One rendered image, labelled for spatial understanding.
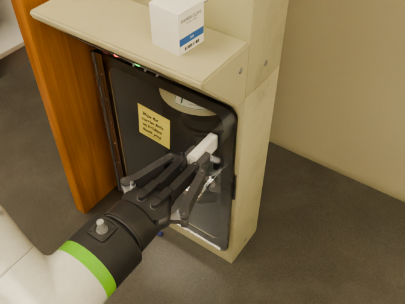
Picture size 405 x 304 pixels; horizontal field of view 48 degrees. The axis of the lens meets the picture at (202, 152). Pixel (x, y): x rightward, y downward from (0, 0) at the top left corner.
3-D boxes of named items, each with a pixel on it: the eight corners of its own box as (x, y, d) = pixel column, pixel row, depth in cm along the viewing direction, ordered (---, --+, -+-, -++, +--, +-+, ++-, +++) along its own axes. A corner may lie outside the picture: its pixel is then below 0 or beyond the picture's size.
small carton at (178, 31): (176, 29, 65) (175, -12, 61) (204, 41, 63) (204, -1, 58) (152, 43, 62) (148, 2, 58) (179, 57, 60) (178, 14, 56)
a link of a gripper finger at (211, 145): (190, 158, 73) (193, 160, 72) (214, 133, 77) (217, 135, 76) (190, 171, 75) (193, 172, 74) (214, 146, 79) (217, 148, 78)
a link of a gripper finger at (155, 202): (147, 202, 66) (155, 206, 65) (194, 157, 72) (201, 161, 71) (149, 218, 68) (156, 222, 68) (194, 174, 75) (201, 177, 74)
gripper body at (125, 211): (140, 235, 60) (182, 190, 65) (93, 205, 63) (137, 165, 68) (145, 265, 65) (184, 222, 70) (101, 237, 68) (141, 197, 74)
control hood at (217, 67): (92, 35, 82) (82, -18, 75) (246, 99, 69) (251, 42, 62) (43, 65, 76) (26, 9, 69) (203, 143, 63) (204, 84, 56)
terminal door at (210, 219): (123, 189, 112) (97, 47, 83) (228, 251, 99) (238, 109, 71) (121, 191, 111) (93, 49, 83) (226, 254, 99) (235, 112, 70)
